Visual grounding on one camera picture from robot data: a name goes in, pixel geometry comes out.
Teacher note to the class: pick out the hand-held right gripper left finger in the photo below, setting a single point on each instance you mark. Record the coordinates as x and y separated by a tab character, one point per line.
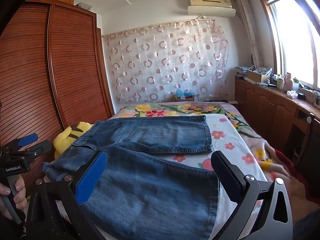
91	177

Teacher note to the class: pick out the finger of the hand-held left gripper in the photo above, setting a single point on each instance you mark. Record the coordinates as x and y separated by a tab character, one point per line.
28	140
41	147

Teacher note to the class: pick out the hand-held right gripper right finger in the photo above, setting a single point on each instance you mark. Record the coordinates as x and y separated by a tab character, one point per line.
228	180

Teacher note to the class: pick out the blue denim pants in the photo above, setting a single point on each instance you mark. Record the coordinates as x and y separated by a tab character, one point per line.
150	180

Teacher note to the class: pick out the person's left hand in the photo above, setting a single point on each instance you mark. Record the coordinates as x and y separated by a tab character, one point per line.
20	195

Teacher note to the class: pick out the yellow plush toy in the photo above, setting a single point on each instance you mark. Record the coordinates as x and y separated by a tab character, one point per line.
66	136

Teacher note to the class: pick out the white flower-print towel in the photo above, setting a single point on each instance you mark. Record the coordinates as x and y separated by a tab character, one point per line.
232	142

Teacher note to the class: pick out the pink floral blanket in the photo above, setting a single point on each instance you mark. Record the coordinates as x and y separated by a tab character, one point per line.
252	140

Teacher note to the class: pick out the red blanket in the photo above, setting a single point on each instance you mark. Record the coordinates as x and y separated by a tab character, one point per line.
287	162

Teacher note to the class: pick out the wooden side cabinet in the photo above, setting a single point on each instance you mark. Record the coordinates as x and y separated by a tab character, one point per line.
270	110

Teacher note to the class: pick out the wooden slatted wardrobe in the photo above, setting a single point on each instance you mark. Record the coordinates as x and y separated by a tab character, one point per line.
75	67

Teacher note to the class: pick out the small brown carton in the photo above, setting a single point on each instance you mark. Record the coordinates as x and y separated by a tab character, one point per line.
185	98

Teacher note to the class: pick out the small white box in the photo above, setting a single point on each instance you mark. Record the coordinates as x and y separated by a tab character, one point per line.
292	94

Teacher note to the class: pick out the cardboard box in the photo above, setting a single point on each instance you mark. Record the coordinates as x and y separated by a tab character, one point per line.
257	77

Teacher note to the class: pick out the white jar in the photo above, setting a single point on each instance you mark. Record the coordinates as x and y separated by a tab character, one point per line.
280	83

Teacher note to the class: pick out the small black box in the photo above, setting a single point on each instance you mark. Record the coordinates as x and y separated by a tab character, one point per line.
301	96

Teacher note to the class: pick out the blue white patterned cloth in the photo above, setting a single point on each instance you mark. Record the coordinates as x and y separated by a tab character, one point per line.
260	69

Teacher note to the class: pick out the pink figurine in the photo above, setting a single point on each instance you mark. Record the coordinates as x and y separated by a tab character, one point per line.
288	81

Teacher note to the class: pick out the circle-patterned sheer curtain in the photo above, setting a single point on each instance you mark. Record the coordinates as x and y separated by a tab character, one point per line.
165	62

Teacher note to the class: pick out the white flat box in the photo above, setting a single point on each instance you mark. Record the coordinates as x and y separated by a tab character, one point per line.
83	5

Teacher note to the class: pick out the bright window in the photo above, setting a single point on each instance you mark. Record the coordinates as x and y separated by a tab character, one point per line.
292	37

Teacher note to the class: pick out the pale patterned window curtain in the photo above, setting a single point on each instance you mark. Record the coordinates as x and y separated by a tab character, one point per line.
250	25

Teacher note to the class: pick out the cream wall air conditioner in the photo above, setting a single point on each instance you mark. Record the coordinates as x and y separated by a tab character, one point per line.
211	6

